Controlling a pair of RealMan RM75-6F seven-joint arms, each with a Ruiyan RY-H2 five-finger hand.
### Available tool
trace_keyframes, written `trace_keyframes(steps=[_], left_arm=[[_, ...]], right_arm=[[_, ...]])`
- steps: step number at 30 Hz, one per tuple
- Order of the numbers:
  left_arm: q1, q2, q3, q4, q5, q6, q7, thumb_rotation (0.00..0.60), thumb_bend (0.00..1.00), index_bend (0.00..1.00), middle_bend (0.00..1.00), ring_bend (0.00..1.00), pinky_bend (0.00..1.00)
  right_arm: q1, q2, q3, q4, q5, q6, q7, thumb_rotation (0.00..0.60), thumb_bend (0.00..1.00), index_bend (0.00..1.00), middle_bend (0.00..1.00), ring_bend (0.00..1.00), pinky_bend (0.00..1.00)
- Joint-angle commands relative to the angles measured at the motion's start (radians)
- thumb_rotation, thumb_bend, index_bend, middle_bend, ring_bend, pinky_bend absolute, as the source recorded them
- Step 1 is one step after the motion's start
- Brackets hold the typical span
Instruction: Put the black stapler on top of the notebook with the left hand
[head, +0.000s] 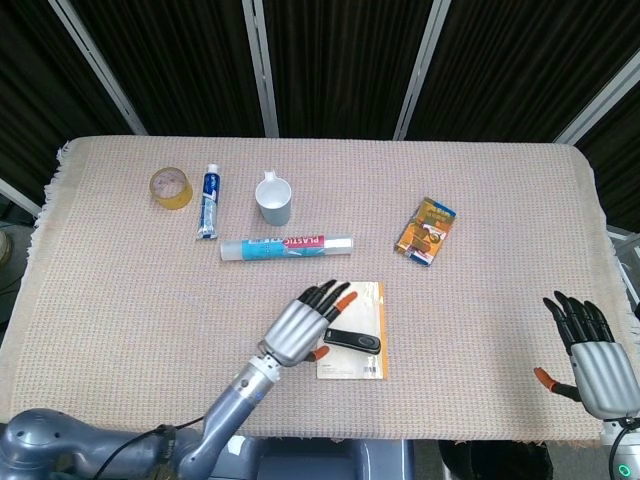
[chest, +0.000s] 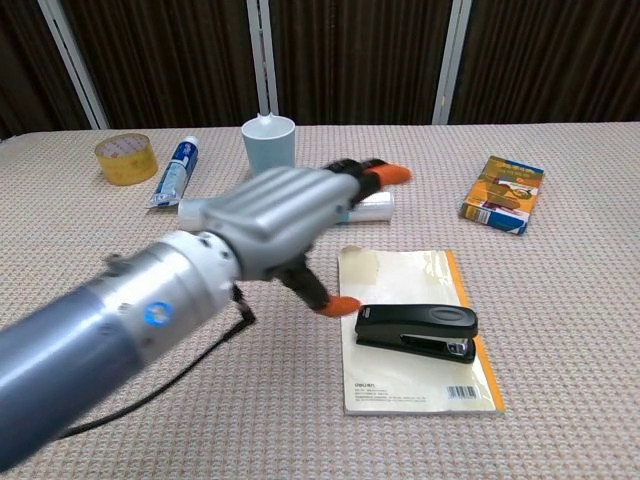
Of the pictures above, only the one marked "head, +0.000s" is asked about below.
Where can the blue robot torso base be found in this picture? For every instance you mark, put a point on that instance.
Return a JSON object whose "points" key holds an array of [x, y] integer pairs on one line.
{"points": [[320, 460]]}

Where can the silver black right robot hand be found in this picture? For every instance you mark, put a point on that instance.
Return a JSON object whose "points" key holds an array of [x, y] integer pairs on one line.
{"points": [[600, 375]]}

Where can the orange and blue carton box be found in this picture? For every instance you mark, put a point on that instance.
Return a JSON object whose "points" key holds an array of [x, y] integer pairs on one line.
{"points": [[427, 232]]}

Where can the blue white toothpaste tube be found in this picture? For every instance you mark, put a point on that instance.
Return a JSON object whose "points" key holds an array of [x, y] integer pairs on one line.
{"points": [[209, 205]]}

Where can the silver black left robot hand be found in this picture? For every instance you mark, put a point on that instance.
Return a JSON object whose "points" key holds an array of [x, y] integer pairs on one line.
{"points": [[295, 330]]}

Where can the yellowish packing tape roll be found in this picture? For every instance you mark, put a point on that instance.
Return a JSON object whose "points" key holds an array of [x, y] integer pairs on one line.
{"points": [[175, 200]]}

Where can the orange notebook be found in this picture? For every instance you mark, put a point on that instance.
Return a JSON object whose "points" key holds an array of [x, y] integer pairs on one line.
{"points": [[369, 311]]}

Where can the light blue cup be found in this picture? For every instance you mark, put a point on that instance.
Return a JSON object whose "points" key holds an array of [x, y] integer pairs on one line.
{"points": [[275, 207]]}

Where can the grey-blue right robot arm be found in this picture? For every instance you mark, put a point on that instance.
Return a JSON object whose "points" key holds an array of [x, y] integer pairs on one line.
{"points": [[631, 447]]}

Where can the black stapler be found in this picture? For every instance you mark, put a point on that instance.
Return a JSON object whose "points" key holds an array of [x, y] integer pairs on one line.
{"points": [[357, 342]]}

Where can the gray equipment box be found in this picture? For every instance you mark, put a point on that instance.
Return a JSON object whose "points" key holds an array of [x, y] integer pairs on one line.
{"points": [[625, 265]]}

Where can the beige woven tablecloth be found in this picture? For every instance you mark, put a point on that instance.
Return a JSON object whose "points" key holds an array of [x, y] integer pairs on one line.
{"points": [[475, 325]]}

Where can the black round bin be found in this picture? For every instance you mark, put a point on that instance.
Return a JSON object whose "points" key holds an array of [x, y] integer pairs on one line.
{"points": [[495, 462]]}

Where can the white partition frame post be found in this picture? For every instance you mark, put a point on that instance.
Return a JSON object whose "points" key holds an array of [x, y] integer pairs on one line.
{"points": [[102, 70], [420, 75], [17, 196], [600, 100], [261, 65]]}

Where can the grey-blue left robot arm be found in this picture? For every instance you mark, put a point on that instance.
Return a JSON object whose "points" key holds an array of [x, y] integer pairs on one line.
{"points": [[235, 400]]}

